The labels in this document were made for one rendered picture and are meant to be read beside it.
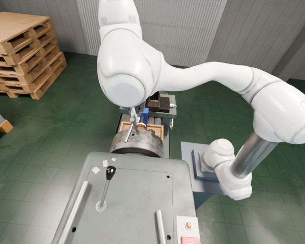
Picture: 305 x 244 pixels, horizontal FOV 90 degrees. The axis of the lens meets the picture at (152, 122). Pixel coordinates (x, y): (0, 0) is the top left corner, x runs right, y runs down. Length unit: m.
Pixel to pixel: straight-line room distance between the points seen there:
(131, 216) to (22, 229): 1.66
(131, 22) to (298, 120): 0.54
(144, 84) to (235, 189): 0.91
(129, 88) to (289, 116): 0.50
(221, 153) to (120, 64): 0.96
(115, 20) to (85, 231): 0.62
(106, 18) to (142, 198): 0.58
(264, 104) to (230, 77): 0.15
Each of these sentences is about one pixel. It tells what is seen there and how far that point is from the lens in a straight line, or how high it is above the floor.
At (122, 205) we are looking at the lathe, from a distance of 0.64.
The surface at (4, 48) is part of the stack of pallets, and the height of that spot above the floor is 0.90.
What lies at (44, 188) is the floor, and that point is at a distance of 2.25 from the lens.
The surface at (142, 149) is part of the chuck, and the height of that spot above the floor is 1.23.
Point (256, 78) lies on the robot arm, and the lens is 0.70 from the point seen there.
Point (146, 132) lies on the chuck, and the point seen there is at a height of 1.23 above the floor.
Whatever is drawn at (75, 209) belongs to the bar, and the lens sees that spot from 0.65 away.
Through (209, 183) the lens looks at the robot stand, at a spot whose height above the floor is 0.75.
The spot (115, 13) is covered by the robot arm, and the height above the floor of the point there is 1.79.
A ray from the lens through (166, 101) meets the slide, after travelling 1.46.
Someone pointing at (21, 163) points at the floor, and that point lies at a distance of 2.56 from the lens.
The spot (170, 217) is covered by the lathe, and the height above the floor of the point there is 1.25.
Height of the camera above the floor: 1.88
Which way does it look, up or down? 46 degrees down
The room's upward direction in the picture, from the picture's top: 7 degrees clockwise
